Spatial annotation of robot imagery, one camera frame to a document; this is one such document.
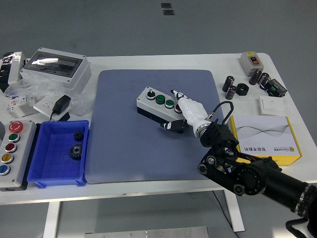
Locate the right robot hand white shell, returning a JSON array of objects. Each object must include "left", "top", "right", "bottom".
[{"left": 160, "top": 89, "right": 211, "bottom": 136}]

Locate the grey four-button control box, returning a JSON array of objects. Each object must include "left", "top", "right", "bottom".
[{"left": 136, "top": 86, "right": 189, "bottom": 126}]

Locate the grey five-button control box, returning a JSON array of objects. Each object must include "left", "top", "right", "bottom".
[{"left": 0, "top": 119, "right": 38, "bottom": 191}]

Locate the black cylindrical capacitor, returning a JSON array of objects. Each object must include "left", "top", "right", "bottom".
[
  {"left": 225, "top": 85, "right": 237, "bottom": 101},
  {"left": 249, "top": 69, "right": 263, "bottom": 86},
  {"left": 222, "top": 75, "right": 235, "bottom": 93},
  {"left": 257, "top": 72, "right": 270, "bottom": 87}
]

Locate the black hex nut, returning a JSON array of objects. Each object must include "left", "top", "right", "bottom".
[{"left": 235, "top": 83, "right": 249, "bottom": 96}]

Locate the blue-grey table mat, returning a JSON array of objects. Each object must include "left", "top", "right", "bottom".
[{"left": 85, "top": 69, "right": 236, "bottom": 184}]

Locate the yellow and white cardboard box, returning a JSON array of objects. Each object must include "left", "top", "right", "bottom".
[{"left": 227, "top": 115, "right": 303, "bottom": 166}]

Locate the black module green display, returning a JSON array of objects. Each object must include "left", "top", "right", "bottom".
[{"left": 264, "top": 78, "right": 288, "bottom": 98}]

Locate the clear plastic bag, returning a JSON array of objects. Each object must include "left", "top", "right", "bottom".
[{"left": 3, "top": 74, "right": 96, "bottom": 117}]

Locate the white table leg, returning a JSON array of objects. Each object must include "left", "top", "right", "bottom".
[
  {"left": 224, "top": 189, "right": 246, "bottom": 233},
  {"left": 43, "top": 201, "right": 61, "bottom": 238}
]

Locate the grey distribution box clear lid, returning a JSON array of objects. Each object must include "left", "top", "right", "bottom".
[{"left": 19, "top": 47, "right": 92, "bottom": 94}]

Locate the large black bevel gear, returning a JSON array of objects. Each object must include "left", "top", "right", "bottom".
[{"left": 68, "top": 143, "right": 84, "bottom": 161}]

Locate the silver metal plate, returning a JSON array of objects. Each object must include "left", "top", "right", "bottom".
[{"left": 84, "top": 226, "right": 209, "bottom": 238}]

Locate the black power adapter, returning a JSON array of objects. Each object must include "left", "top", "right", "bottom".
[{"left": 49, "top": 95, "right": 72, "bottom": 122}]

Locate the blue plastic bin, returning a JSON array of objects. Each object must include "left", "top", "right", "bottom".
[{"left": 26, "top": 120, "right": 90, "bottom": 189}]

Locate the white circuit breaker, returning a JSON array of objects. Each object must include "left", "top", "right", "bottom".
[{"left": 5, "top": 95, "right": 38, "bottom": 119}]

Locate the white rectangular box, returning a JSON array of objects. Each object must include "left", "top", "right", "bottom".
[{"left": 7, "top": 51, "right": 28, "bottom": 86}]

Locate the black shiny packet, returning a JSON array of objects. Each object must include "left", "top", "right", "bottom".
[{"left": 0, "top": 52, "right": 15, "bottom": 93}]

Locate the grey two-button switch box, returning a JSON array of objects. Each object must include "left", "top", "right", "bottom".
[{"left": 239, "top": 51, "right": 266, "bottom": 77}]

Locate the white wall switch plate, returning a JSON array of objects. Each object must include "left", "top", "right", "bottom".
[{"left": 259, "top": 95, "right": 285, "bottom": 116}]

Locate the black cable under table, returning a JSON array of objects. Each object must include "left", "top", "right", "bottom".
[{"left": 212, "top": 190, "right": 240, "bottom": 238}]

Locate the white wall socket plate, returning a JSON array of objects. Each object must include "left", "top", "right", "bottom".
[{"left": 33, "top": 96, "right": 65, "bottom": 119}]

